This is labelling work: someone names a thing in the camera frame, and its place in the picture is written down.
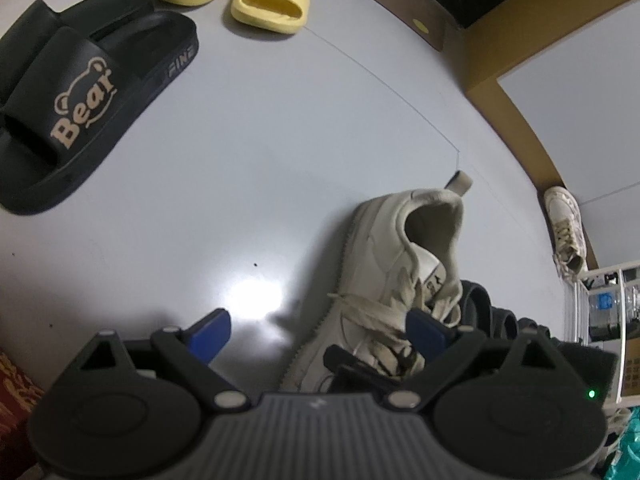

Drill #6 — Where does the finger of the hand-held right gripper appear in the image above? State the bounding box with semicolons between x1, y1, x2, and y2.
322;344;418;395

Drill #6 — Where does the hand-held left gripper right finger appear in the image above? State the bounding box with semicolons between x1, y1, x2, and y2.
385;309;568;413

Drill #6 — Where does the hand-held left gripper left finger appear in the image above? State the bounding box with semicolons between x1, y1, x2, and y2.
75;308;252;413

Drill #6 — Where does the white shoe rack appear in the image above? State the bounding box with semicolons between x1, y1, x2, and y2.
562;260;640;411

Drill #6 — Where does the black chunky strap shoe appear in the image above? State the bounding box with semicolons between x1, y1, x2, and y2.
490;305;521;341
457;280;493;336

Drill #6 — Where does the white patterned lace-up sneaker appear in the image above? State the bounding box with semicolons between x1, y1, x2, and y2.
542;186;591;277
280;170;473;393

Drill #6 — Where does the white printed carton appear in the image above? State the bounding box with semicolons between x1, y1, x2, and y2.
617;355;640;401

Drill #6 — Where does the pack of clear water bottles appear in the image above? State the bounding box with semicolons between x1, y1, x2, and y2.
585;280;640;346

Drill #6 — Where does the teal and pink package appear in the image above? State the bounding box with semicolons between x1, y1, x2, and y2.
600;410;640;480

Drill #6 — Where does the black slide with tan print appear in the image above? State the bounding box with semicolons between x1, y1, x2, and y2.
0;10;201;217

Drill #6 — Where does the plain black slide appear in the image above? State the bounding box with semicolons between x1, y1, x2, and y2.
0;0;156;111

